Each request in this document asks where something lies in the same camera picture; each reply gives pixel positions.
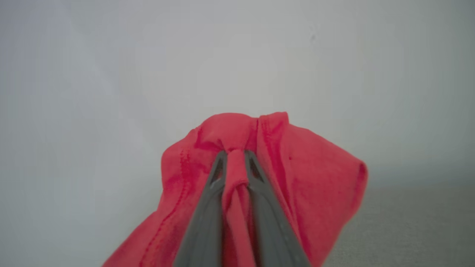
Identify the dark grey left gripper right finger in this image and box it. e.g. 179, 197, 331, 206
244, 149, 312, 267

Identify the red garment with white cuffs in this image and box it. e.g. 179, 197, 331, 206
102, 111, 368, 267

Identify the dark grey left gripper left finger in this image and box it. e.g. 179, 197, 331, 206
173, 150, 227, 267

